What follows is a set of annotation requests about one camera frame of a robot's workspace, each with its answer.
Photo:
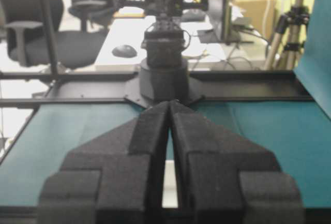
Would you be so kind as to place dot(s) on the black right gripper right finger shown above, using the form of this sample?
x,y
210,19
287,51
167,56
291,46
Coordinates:
x,y
226,178

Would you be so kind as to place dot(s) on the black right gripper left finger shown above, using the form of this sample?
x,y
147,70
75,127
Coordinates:
x,y
116,177

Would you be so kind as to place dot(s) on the white plastic tray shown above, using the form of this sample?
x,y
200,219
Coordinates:
x,y
169,197

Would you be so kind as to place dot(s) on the teal table cloth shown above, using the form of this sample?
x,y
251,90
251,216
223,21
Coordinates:
x,y
298,133

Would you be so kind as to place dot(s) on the black computer mouse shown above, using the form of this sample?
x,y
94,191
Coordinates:
x,y
125,51

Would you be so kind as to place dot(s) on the white desk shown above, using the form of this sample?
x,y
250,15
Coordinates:
x,y
206,51

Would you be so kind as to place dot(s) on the cardboard box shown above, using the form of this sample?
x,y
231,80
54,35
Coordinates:
x,y
260,13

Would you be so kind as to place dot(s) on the black office chair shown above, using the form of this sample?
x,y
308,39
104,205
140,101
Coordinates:
x,y
26,40

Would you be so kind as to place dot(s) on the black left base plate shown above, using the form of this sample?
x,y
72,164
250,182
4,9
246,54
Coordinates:
x,y
223,86

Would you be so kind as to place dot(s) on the camera tripod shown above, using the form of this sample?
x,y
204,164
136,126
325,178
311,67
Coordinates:
x,y
289,23

